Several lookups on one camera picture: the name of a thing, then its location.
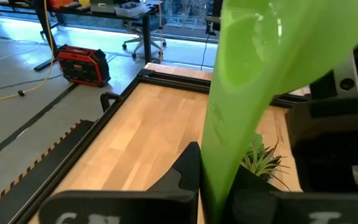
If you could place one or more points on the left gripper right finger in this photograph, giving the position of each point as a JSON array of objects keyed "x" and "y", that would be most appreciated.
[{"x": 250, "y": 199}]

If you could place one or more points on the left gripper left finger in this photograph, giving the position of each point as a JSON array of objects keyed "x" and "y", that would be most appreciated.
[{"x": 188, "y": 174}]

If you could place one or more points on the green measuring cup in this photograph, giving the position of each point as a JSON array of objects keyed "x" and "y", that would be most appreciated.
[{"x": 247, "y": 93}]

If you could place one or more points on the succulent in triangle-patterned pot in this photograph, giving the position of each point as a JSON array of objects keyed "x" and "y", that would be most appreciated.
[{"x": 259, "y": 161}]

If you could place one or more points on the black-legged desk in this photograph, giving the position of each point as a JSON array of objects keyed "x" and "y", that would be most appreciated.
[{"x": 146, "y": 40}]

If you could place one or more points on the red and black toolbox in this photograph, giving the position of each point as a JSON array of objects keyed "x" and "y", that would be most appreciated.
[{"x": 82, "y": 67}]

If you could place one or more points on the office chair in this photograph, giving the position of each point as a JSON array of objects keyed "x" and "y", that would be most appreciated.
[{"x": 158, "y": 23}]

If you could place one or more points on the black hazard-striped floor mat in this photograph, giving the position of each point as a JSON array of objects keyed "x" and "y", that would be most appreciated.
[{"x": 26, "y": 177}]

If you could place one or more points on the clear plastic tray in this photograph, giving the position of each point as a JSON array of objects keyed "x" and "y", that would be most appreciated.
[{"x": 132, "y": 9}]

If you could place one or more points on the grey storage box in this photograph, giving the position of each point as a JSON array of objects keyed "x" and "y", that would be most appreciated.
[{"x": 102, "y": 6}]

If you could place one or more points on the orange box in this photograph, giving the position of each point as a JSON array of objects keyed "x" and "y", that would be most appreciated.
[{"x": 61, "y": 3}]

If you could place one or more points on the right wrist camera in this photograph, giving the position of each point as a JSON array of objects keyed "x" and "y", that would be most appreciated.
[{"x": 346, "y": 74}]

